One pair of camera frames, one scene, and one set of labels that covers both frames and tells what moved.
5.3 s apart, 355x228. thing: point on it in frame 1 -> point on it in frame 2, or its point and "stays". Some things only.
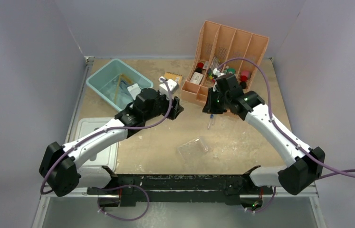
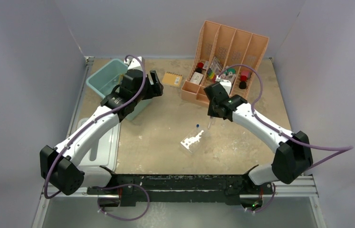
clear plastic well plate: x=193 y=150 -> x=196 y=141
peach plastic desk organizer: x=221 y=50 stays
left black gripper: x=175 y=109 -> x=155 y=90
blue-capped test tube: x=211 y=122 stays
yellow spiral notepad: x=176 y=77 stays
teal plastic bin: x=110 y=83 stays
